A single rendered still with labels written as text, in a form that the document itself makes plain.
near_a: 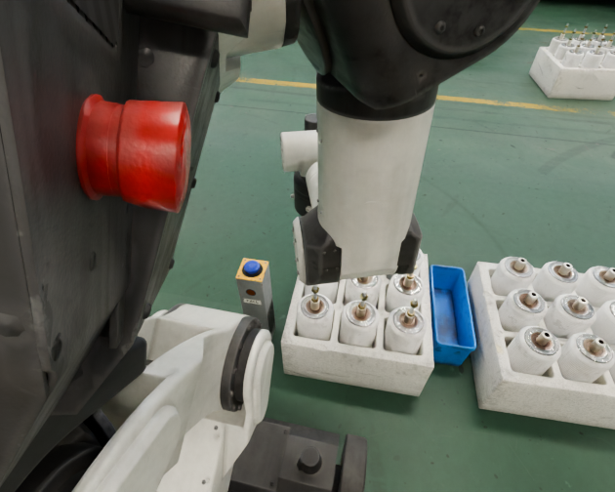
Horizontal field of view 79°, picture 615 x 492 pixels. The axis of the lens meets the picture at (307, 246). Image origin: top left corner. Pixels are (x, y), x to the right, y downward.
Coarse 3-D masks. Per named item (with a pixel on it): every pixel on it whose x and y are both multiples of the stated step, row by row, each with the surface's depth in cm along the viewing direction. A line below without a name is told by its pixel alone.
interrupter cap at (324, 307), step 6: (312, 294) 99; (306, 300) 97; (324, 300) 97; (306, 306) 96; (324, 306) 96; (306, 312) 95; (312, 312) 95; (318, 312) 95; (324, 312) 95; (312, 318) 94; (318, 318) 94
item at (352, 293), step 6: (378, 276) 103; (348, 282) 102; (378, 282) 102; (348, 288) 103; (354, 288) 101; (360, 288) 100; (372, 288) 100; (378, 288) 101; (348, 294) 104; (354, 294) 102; (360, 294) 101; (372, 294) 101; (378, 294) 104; (348, 300) 106; (354, 300) 104; (360, 300) 102; (366, 300) 102; (372, 300) 103
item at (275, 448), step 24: (264, 432) 81; (288, 432) 81; (312, 432) 81; (240, 456) 78; (264, 456) 78; (288, 456) 76; (312, 456) 72; (336, 456) 76; (240, 480) 74; (264, 480) 74; (288, 480) 73; (312, 480) 73; (336, 480) 80
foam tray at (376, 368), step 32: (384, 288) 109; (288, 320) 102; (384, 320) 102; (288, 352) 100; (320, 352) 97; (352, 352) 95; (384, 352) 95; (352, 384) 107; (384, 384) 103; (416, 384) 100
